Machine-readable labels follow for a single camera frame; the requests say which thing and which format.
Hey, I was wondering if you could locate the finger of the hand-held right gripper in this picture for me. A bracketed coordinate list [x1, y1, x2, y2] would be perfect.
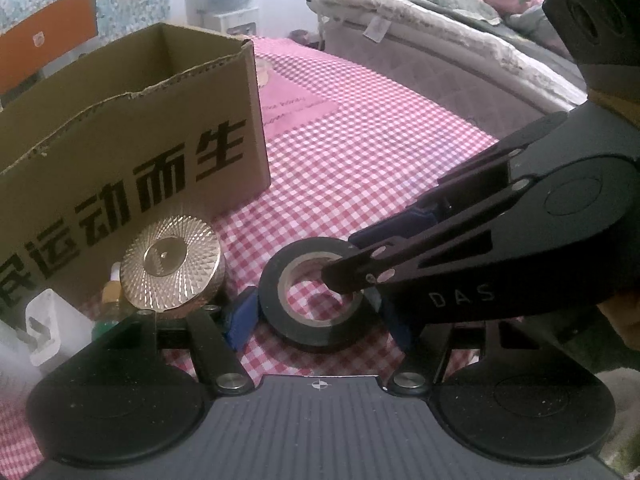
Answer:
[320, 204, 516, 296]
[400, 110, 572, 233]

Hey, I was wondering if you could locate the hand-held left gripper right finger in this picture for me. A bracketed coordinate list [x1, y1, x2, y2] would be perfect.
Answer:
[382, 300, 533, 396]

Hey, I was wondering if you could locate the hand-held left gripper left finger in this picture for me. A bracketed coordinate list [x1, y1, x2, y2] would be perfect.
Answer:
[115, 286, 261, 397]

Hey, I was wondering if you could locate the black tape roll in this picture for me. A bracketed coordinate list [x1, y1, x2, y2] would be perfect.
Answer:
[259, 236, 379, 354]

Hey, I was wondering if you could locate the gold faceted round lid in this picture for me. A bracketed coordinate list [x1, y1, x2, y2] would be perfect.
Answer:
[119, 212, 227, 320]

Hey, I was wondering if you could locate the small green bottle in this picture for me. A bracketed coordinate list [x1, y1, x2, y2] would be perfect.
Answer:
[92, 261, 128, 341]

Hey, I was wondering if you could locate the brown cardboard box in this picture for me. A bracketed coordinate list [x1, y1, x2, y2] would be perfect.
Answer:
[0, 22, 272, 321]

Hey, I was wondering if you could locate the pink checkered tablecloth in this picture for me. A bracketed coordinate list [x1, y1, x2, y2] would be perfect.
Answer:
[0, 35, 511, 480]

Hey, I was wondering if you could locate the grey mattress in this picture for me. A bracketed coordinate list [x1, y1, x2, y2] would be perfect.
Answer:
[320, 15, 576, 141]

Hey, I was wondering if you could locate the pink paper sheet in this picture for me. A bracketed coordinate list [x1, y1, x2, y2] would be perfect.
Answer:
[255, 57, 339, 137]

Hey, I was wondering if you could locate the white charger plug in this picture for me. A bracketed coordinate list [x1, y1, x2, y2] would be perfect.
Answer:
[24, 288, 96, 373]

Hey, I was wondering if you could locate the bed with blankets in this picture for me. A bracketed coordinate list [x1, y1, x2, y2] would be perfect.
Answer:
[307, 0, 588, 111]

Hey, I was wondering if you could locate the orange printed appliance box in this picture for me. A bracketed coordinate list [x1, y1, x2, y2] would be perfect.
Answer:
[0, 0, 99, 106]

